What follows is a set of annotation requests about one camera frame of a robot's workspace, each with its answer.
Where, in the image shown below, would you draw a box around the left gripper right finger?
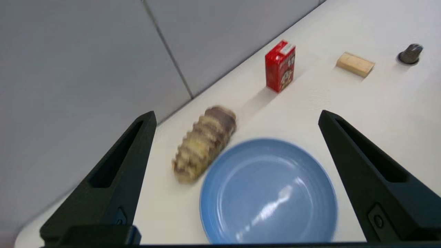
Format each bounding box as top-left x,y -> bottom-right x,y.
318,110 -> 441,243

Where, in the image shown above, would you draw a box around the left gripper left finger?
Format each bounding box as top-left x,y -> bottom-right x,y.
39,111 -> 157,246

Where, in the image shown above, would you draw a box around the long striped bread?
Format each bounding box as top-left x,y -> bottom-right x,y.
172,105 -> 238,184

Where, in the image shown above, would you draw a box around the blue round plate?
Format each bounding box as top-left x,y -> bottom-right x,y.
199,138 -> 338,245

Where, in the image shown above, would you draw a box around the small wooden block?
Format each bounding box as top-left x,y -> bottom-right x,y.
336,52 -> 376,79

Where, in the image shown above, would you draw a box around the dark coffee capsule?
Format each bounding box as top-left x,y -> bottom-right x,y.
397,44 -> 424,65

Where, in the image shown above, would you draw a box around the red milk carton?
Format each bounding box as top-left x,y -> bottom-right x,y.
265,40 -> 296,94

